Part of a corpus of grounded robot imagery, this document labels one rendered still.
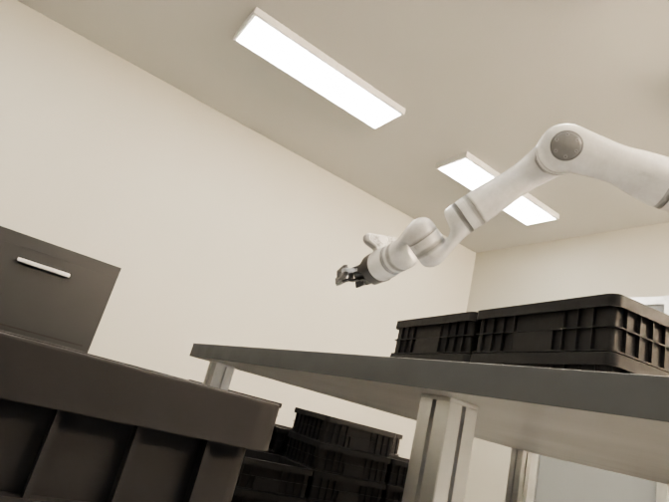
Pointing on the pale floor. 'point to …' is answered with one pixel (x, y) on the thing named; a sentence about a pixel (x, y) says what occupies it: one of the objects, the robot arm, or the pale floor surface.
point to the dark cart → (52, 291)
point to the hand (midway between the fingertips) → (349, 281)
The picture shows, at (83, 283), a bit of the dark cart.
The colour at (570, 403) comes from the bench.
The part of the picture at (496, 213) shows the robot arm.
